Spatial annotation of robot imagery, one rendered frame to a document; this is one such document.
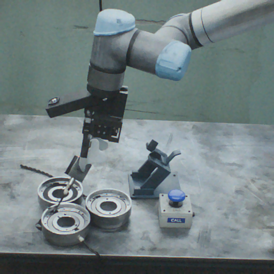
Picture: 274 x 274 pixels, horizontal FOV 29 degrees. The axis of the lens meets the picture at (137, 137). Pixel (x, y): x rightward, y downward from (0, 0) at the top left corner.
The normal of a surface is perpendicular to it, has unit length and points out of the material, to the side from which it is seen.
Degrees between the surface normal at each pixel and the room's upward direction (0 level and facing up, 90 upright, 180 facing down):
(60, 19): 90
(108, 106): 90
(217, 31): 108
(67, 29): 90
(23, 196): 0
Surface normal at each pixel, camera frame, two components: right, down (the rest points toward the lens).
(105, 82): 0.06, 0.53
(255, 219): 0.06, -0.86
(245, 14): -0.38, 0.39
